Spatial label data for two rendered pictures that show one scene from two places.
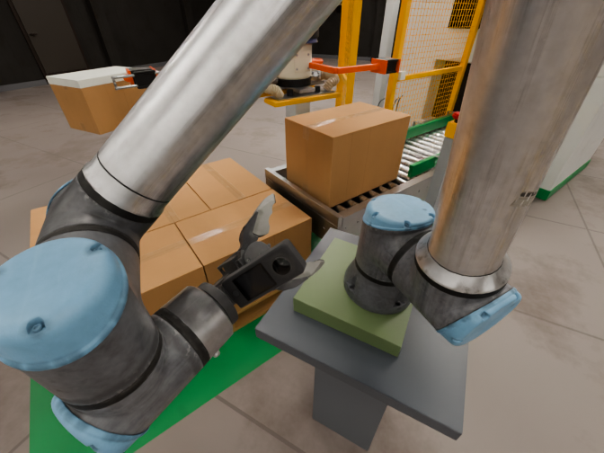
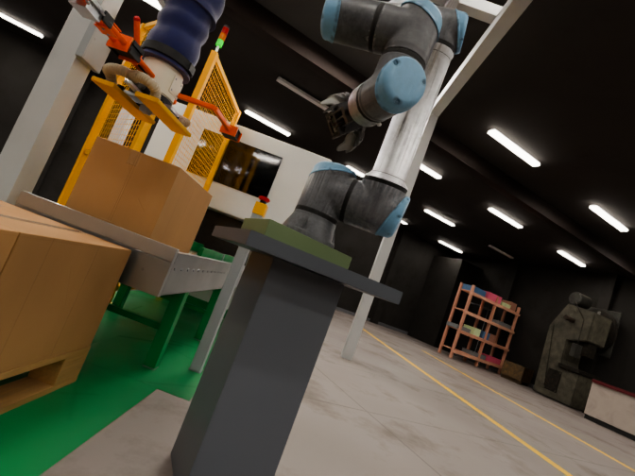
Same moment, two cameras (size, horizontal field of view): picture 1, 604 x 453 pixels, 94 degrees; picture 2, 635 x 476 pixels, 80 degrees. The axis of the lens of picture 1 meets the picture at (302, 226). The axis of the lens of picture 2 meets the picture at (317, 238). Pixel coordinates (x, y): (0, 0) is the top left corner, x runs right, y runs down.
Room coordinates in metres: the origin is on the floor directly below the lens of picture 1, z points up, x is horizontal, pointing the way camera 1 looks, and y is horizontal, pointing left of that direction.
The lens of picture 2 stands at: (-0.25, 0.76, 0.69)
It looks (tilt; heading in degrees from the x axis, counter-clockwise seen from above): 6 degrees up; 308
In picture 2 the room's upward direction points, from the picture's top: 21 degrees clockwise
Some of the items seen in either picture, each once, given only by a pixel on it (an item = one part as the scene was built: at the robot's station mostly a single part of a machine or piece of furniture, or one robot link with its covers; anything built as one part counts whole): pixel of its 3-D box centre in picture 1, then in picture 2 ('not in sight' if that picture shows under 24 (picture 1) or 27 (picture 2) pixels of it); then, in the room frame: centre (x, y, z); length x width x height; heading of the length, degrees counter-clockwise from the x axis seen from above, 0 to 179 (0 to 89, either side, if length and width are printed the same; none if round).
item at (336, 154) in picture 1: (345, 150); (147, 205); (1.65, -0.26, 0.75); 0.60 x 0.40 x 0.40; 127
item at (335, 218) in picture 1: (298, 193); (98, 227); (1.42, 0.02, 0.58); 0.70 x 0.03 x 0.06; 37
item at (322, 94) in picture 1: (303, 93); (167, 113); (1.33, -0.01, 1.13); 0.34 x 0.10 x 0.05; 123
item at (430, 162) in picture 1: (478, 145); (231, 261); (2.13, -1.36, 0.60); 1.60 x 0.11 x 0.09; 127
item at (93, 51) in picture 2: not in sight; (97, 44); (2.60, -0.03, 1.62); 0.20 x 0.05 x 0.30; 127
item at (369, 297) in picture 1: (381, 273); (311, 228); (0.54, -0.21, 0.85); 0.19 x 0.19 x 0.10
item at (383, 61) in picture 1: (385, 65); (231, 132); (1.36, -0.35, 1.24); 0.09 x 0.08 x 0.05; 33
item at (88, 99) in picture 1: (108, 98); not in sight; (2.65, 1.69, 0.82); 0.60 x 0.40 x 0.40; 154
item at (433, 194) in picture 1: (430, 209); (230, 284); (1.37, -0.74, 0.50); 0.07 x 0.07 x 1.00; 37
